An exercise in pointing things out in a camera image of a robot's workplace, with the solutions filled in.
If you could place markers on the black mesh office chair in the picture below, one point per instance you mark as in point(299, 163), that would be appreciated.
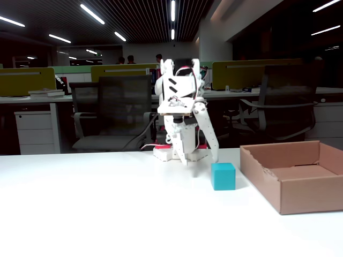
point(289, 88)
point(84, 96)
point(123, 101)

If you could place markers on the white office desk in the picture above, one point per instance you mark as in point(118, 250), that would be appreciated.
point(16, 100)
point(329, 91)

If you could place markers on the white wrist camera plate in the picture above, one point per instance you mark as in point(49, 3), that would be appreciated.
point(171, 109)

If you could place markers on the white low cabinet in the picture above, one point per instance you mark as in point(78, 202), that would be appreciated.
point(329, 120)

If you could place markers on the person with dark hair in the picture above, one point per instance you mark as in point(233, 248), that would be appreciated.
point(122, 60)
point(131, 59)
point(159, 58)

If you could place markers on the small blue box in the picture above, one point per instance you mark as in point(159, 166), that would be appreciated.
point(250, 90)

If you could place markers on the stack of books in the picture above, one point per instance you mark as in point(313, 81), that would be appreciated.
point(47, 93)

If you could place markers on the blue cube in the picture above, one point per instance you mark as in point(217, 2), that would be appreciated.
point(223, 178)

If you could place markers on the black bag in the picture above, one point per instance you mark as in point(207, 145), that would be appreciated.
point(63, 84)

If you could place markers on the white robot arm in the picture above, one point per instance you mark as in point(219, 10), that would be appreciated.
point(182, 85)

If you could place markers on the white ceiling light strip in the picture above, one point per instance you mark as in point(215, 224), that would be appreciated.
point(12, 21)
point(325, 30)
point(92, 14)
point(120, 36)
point(59, 38)
point(172, 34)
point(325, 6)
point(172, 10)

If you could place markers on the white three-drawer cabinet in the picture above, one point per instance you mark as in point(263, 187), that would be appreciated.
point(34, 131)

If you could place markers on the light green desk partition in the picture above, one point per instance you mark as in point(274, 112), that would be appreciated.
point(72, 69)

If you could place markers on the white studded base block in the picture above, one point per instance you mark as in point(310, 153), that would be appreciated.
point(163, 155)

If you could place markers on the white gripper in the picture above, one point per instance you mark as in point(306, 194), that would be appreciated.
point(200, 108)

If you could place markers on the brown cardboard box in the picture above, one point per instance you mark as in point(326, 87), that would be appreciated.
point(308, 195)

